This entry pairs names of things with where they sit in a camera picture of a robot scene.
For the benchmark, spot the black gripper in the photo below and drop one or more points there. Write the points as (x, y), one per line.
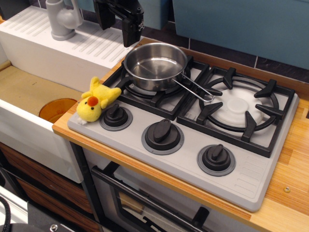
(129, 10)

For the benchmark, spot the stainless steel pan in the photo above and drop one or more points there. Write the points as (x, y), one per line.
(158, 67)

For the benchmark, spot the black left stove knob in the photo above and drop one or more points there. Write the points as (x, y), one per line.
(115, 118)

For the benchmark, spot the black stove knob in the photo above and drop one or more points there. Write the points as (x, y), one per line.
(216, 160)
(162, 138)
(115, 118)

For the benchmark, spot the black middle stove knob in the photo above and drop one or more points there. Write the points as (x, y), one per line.
(162, 138)

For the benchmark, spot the grey toy stove top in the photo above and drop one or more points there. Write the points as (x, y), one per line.
(245, 186)

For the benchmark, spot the black right stove knob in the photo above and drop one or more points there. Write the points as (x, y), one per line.
(216, 160)

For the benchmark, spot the grey toy faucet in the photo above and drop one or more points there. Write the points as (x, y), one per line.
(63, 21)

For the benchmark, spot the yellow stuffed duck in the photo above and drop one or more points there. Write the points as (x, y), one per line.
(97, 98)

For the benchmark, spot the white toy sink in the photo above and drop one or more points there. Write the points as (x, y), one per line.
(40, 69)

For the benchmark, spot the black left burner grate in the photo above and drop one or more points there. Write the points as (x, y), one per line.
(166, 103)

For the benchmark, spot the black burner grate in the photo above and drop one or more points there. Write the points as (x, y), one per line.
(249, 113)
(166, 103)

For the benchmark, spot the orange plastic plate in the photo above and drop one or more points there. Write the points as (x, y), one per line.
(55, 109)

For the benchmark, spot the black right burner grate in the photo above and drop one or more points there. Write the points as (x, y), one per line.
(249, 113)

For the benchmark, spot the toy oven door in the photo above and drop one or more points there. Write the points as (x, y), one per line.
(107, 175)

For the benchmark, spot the wooden drawer cabinet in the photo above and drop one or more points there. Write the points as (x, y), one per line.
(51, 192)

